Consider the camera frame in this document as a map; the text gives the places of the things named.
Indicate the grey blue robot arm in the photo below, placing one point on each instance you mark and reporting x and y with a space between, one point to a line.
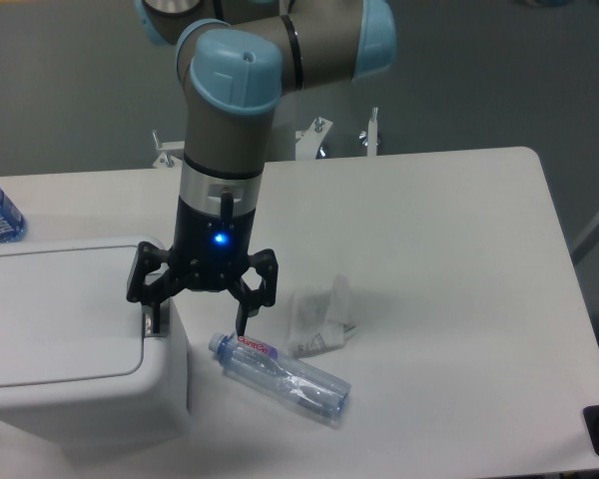
235 60

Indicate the crumpled clear plastic wrapper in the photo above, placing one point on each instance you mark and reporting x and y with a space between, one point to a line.
321 318

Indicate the white plastic trash can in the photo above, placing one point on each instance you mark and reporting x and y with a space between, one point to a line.
80 365

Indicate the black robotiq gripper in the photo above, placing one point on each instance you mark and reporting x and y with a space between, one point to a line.
207 255

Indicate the clear empty water bottle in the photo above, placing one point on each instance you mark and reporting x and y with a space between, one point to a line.
285 378

